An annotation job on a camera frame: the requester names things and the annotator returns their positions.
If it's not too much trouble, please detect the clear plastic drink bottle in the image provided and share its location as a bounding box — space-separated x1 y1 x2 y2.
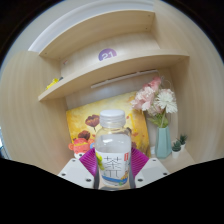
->
94 109 133 188

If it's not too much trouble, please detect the small potted green plant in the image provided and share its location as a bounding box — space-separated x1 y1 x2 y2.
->
170 140 183 160
178 133 189 151

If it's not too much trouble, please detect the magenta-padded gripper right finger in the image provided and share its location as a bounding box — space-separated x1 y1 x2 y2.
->
128 146 170 190

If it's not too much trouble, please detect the teal faceted vase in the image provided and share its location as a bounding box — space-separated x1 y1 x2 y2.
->
154 125 173 160

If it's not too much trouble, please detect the wooden shelf unit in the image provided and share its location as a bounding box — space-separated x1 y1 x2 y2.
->
27 9 191 103

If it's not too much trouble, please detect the pink and white flower bouquet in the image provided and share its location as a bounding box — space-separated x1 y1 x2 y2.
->
129 75 179 130

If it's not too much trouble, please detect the slim grey light bar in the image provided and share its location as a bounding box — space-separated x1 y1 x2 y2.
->
90 68 160 90

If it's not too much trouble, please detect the yellow poppy flower painting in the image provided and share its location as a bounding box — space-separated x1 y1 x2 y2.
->
65 91 151 158

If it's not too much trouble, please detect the red plush toy figure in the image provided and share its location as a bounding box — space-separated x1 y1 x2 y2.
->
67 137 96 160

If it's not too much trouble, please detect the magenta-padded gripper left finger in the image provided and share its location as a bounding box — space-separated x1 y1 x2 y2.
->
57 147 101 190

